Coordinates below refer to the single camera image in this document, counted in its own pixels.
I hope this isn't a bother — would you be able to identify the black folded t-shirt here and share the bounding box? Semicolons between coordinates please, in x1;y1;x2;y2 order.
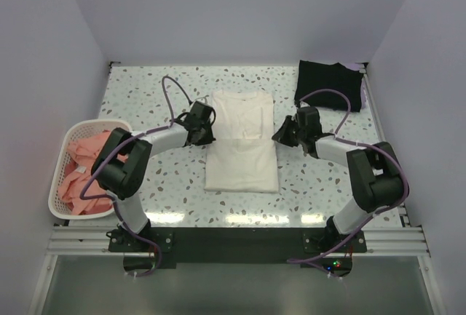
294;60;363;112

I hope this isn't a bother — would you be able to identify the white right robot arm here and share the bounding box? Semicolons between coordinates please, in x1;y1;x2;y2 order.
272;107;408;252

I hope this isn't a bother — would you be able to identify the white plastic laundry basket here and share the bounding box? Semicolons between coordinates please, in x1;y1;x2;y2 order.
48;119;133;220

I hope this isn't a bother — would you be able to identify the pink crumpled t-shirt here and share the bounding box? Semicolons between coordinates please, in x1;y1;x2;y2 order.
58;130;112;215

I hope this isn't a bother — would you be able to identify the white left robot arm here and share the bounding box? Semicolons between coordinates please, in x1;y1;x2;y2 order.
80;101;216;251

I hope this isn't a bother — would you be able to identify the aluminium frame rail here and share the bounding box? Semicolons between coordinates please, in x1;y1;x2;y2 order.
48;65;429;265

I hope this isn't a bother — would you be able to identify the white t-shirt red print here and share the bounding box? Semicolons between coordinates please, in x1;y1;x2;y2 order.
205;90;279;193

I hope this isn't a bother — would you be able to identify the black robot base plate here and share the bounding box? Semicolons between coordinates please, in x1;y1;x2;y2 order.
106;227;368;276

